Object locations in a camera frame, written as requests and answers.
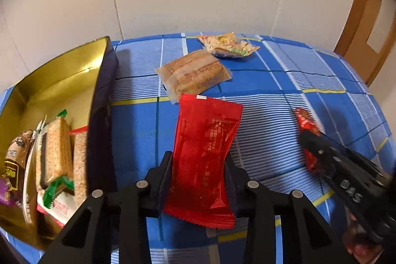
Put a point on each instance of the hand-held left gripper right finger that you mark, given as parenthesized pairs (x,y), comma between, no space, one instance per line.
(233,189)

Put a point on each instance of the dark box with gold interior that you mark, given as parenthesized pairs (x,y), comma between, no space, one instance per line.
(55,81)

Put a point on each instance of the cracker packet with green ends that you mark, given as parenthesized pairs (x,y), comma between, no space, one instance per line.
(58,143)

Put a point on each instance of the wooden door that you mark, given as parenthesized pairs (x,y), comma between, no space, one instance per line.
(355,19)

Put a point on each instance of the large red snack packet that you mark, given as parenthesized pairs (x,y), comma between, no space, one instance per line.
(201,158)

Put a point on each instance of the small red snack packet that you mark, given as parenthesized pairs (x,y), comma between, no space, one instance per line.
(304,121)

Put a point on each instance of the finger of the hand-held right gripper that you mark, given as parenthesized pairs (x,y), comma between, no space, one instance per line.
(318,149)

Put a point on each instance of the puffed rice roll packet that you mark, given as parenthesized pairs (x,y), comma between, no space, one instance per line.
(80,165)

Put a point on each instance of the blue plaid bed sheet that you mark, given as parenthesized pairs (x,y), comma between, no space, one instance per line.
(278,90)

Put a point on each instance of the small colourful snack packet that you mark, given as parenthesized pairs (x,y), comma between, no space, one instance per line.
(229,44)

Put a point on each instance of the purple snack packet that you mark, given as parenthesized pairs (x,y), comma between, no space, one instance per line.
(7,193)

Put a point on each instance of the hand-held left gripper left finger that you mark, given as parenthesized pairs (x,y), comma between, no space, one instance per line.
(164,189)

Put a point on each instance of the clear sandwich bread packet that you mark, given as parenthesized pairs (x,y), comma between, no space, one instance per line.
(195,72)

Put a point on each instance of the person's right hand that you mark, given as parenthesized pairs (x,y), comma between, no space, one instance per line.
(359,236)

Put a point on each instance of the dark brown cake packet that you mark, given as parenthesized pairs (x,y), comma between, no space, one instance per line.
(18,152)

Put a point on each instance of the white red snack packet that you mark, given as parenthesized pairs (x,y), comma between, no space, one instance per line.
(62,208)

